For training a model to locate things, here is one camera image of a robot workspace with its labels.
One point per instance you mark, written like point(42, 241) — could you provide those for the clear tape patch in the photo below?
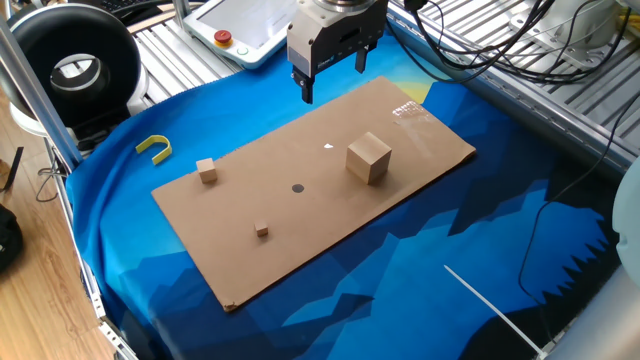
point(410, 112)

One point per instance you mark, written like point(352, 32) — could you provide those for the small wooden cube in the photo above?
point(261, 229)

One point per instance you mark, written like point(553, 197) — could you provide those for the aluminium slotted rail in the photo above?
point(550, 115)

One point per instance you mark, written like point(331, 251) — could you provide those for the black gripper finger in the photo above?
point(361, 60)
point(306, 90)

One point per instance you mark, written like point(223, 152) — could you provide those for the white teach pendant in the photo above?
point(250, 30)

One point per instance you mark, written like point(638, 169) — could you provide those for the brown cardboard sheet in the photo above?
point(300, 240)

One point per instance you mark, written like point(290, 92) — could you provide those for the yellow U-shaped plastic piece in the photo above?
point(162, 147)

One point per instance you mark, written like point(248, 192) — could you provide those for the aluminium table edge rail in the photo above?
point(92, 295)

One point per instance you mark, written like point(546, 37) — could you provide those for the silver round mounting plate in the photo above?
point(575, 35)

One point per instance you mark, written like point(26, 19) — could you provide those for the black bag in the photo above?
point(9, 240)

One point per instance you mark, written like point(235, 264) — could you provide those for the blue mountain print cloth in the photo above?
point(425, 300)

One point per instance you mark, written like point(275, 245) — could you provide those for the medium wooden cube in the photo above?
point(206, 171)

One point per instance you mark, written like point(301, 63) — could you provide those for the black keyboard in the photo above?
point(127, 5)

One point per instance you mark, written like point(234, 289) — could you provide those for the grey Schunk gripper body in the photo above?
point(340, 42)

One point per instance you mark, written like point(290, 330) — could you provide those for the silver force torque sensor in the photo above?
point(350, 4)

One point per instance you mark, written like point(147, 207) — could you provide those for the large wooden cube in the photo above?
point(367, 160)

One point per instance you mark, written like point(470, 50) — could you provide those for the white gripper adapter plate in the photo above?
point(320, 17)

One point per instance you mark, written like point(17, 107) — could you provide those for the aluminium frame post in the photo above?
point(35, 95)

